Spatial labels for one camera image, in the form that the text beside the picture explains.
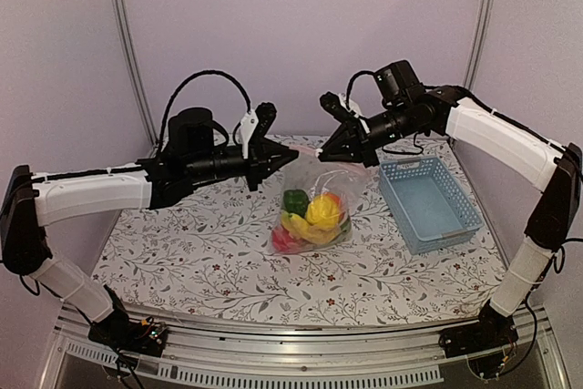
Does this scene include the floral patterned table mat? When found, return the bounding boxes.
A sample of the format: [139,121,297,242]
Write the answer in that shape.
[88,133,517,327]

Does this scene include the yellow toy bell pepper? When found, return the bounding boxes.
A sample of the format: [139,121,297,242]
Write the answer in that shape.
[305,192,345,230]

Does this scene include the right aluminium frame post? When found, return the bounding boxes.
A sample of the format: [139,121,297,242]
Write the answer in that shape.
[463,0,495,89]

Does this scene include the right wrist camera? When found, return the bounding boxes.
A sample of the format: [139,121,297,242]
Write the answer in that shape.
[319,92,370,134]

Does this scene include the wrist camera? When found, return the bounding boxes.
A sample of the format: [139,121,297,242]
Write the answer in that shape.
[239,102,277,159]
[319,92,370,134]

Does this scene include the left black looped cable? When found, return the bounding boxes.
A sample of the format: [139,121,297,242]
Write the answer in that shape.
[157,69,252,148]

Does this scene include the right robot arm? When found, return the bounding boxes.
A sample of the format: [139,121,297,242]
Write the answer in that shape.
[318,60,582,349]

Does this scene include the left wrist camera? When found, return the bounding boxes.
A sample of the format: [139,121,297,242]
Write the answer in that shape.
[239,102,277,159]

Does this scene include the aluminium frame post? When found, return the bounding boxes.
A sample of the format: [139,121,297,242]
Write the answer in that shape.
[463,0,495,89]
[111,0,158,146]

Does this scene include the clear zip top bag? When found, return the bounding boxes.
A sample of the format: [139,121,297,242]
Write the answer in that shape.
[271,146,370,254]

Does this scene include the red toy apple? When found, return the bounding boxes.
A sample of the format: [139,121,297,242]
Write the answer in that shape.
[271,227,303,254]

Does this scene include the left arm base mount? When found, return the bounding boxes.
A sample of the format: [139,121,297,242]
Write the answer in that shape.
[88,310,169,357]

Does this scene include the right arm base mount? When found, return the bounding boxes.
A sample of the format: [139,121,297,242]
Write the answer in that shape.
[438,305,518,380]

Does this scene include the aluminium front rail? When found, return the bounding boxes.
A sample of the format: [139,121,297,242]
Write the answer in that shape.
[39,305,572,388]

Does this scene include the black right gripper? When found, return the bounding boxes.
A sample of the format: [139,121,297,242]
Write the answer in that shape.
[321,101,425,167]

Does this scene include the left aluminium frame post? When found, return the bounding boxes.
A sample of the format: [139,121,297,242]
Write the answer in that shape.
[111,0,158,146]

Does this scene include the light blue plastic basket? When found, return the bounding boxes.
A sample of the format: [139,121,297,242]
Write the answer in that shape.
[378,156,484,255]

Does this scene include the yellow toy banana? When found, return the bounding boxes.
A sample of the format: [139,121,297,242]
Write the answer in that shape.
[281,211,340,245]

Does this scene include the green toy watermelon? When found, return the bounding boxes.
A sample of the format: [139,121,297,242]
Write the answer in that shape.
[340,217,352,234]

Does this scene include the orange toy orange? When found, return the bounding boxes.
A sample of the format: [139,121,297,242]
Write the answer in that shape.
[328,193,342,208]

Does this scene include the green toy bell pepper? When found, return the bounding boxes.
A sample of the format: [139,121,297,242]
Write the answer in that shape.
[283,189,310,216]

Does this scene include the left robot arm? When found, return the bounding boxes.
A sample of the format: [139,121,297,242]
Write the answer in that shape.
[1,103,299,347]

